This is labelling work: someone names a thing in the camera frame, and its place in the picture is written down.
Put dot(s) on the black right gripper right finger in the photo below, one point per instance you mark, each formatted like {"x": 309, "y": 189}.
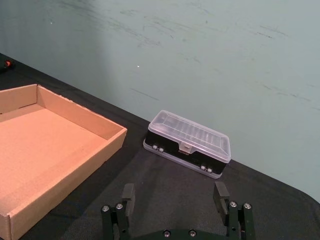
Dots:
{"x": 233, "y": 215}

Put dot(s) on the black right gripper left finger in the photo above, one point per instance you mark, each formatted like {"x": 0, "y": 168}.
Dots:
{"x": 125, "y": 210}

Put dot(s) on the black table cloth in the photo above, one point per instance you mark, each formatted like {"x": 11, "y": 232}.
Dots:
{"x": 175, "y": 190}

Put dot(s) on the clear plastic case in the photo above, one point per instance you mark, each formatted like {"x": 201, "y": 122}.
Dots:
{"x": 190, "y": 142}

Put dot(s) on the shallow brown cardboard tray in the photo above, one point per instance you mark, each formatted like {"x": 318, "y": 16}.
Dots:
{"x": 47, "y": 147}

